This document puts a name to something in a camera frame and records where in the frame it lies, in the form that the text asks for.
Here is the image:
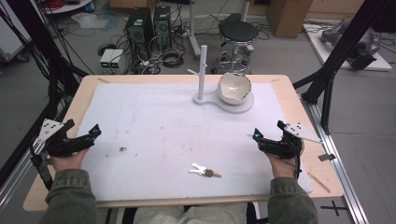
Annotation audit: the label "coiled black cable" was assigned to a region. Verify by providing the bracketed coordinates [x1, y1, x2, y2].
[161, 49, 185, 69]

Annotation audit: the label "black metal frame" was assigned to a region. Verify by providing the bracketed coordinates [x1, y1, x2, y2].
[292, 0, 396, 135]
[0, 0, 90, 188]

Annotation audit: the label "white key holder stand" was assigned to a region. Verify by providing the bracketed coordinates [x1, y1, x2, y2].
[187, 45, 255, 115]

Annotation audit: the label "white board with devices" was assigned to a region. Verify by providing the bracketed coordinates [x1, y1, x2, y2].
[303, 21, 393, 73]

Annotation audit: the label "white stand leg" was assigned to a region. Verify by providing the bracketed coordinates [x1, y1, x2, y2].
[186, 0, 202, 61]

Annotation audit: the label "white ceramic bowl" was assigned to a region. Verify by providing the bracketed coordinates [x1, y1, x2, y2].
[217, 72, 252, 105]

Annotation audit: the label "white foam mat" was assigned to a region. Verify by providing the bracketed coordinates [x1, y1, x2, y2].
[76, 82, 313, 202]

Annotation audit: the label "bunch of keys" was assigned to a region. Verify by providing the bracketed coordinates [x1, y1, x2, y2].
[188, 162, 223, 179]

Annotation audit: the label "person's right hand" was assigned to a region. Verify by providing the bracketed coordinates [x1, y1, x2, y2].
[265, 152, 301, 180]

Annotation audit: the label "black computer tower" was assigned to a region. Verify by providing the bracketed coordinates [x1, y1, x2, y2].
[153, 5, 173, 50]
[125, 7, 155, 60]

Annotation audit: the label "white power supply box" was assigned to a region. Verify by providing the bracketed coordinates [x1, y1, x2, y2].
[99, 49, 125, 71]

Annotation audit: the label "person's left hand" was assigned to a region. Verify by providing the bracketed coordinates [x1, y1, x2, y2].
[49, 147, 92, 174]

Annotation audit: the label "brown cardboard box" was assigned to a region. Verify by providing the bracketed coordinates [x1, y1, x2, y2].
[266, 0, 314, 39]

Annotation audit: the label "black round stool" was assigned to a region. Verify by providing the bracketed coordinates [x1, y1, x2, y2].
[210, 20, 261, 75]

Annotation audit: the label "person's legs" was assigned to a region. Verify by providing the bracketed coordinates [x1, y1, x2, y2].
[132, 203, 249, 224]

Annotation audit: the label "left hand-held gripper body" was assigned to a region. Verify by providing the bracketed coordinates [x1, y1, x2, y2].
[37, 118, 95, 158]

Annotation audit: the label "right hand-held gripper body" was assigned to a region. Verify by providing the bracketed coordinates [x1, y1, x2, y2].
[258, 122, 324, 160]

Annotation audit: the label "aluminium rail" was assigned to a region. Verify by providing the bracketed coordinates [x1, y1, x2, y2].
[299, 92, 370, 224]
[0, 139, 52, 216]

